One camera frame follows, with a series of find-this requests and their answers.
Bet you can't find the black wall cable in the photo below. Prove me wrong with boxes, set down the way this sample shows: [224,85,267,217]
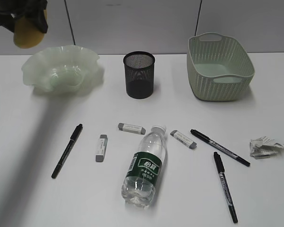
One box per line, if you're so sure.
[194,0,203,36]
[64,0,77,46]

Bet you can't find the clear water bottle green label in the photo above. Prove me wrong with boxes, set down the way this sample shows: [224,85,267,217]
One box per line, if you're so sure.
[121,125,167,208]

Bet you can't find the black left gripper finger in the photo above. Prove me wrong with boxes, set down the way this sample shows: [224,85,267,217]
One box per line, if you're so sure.
[26,0,48,33]
[0,0,26,33]

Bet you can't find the waste paper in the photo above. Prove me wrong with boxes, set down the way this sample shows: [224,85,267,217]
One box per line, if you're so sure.
[249,136,284,159]

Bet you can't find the yellow mango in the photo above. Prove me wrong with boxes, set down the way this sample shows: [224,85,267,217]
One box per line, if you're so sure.
[13,10,47,49]

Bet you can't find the black wall cable right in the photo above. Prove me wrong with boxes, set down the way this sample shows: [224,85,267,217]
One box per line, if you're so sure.
[194,0,203,36]

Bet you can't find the grey white eraser left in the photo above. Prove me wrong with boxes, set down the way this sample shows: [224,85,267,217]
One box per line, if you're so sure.
[95,134,108,162]

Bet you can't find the grey white eraser right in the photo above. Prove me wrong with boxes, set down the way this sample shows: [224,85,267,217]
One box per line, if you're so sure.
[170,130,197,149]

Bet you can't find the black marker pen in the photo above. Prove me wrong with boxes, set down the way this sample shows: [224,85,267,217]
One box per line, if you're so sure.
[190,129,250,167]
[213,152,238,224]
[51,124,83,179]

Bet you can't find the black wall cable left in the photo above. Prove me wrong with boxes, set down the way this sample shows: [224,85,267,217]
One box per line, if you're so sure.
[64,0,77,46]

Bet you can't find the translucent green wavy plate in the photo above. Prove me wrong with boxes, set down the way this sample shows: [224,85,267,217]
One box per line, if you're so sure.
[21,45,100,95]

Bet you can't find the black mesh pen holder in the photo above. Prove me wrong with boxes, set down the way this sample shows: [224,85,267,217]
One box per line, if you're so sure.
[123,51,155,99]

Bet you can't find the grey white eraser middle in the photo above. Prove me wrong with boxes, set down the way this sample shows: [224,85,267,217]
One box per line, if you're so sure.
[118,123,146,135]

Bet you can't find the light green plastic basket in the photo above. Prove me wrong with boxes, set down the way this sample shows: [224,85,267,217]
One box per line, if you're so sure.
[186,32,255,102]

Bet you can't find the grey white eraser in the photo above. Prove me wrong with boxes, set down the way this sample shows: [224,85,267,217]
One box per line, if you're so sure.
[170,130,197,149]
[95,134,108,162]
[118,123,146,135]

